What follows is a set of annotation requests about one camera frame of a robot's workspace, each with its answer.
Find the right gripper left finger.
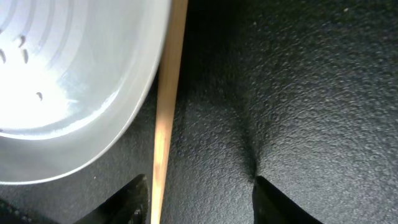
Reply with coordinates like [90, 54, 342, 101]
[75, 174, 149, 224]

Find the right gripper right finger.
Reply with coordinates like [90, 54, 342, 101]
[252, 176, 322, 224]

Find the grey plate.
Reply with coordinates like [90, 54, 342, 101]
[1, 0, 172, 185]

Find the wooden chopstick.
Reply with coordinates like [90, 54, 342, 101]
[150, 0, 188, 224]

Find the round black serving tray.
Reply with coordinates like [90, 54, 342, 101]
[0, 0, 398, 224]

